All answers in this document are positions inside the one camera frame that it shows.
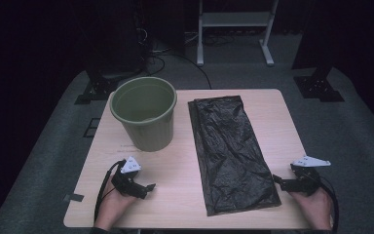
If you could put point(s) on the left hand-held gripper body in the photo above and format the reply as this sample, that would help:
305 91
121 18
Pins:
125 182

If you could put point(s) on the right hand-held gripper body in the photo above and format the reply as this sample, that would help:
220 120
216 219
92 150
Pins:
306 182

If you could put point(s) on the black plastic trash bag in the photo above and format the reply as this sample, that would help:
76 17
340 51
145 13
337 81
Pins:
230 152

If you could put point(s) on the green plastic trash bin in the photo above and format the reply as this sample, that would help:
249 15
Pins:
149 130

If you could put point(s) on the person's right hand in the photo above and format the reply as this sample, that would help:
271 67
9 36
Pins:
318 211

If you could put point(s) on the grey tape strip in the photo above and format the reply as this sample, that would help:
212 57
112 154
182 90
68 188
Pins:
74 197

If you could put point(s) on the black floor tape square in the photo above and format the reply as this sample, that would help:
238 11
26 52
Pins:
85 131

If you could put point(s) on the black metal stand base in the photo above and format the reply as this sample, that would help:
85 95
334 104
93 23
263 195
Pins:
95 89
318 88

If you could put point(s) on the white metal stand frame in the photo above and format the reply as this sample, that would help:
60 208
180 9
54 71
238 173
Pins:
233 19

